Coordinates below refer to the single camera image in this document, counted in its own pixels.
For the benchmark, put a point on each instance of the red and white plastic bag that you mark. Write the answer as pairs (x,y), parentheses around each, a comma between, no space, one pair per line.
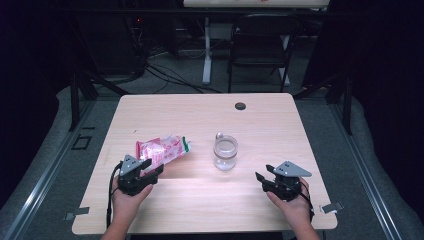
(163,150)

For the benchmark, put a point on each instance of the black folding chair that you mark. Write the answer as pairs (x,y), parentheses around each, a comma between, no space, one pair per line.
(263,36)

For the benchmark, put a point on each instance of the grey tape piece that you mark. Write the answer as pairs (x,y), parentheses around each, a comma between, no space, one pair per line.
(80,211)
(331,207)

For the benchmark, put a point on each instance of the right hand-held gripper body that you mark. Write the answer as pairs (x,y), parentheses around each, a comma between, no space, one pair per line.
(283,186)

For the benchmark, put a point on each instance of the person's left hand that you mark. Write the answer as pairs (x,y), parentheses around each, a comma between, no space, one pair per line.
(125,205)

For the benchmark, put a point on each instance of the black metal stand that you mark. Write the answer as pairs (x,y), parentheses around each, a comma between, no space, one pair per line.
(347,106)
(74,100)

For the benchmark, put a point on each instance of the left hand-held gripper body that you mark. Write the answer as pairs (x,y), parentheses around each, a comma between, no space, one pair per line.
(131,181)

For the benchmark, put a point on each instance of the aluminium floor rail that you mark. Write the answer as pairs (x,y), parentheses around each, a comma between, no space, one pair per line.
(366,186)
(43,186)

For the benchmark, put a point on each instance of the white table leg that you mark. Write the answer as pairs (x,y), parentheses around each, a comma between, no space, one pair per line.
(207,60)

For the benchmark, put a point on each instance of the clear glass jar with lid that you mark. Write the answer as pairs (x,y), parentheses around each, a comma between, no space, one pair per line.
(225,156)

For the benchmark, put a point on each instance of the person's right hand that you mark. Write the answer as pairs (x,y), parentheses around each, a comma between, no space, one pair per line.
(296,210)

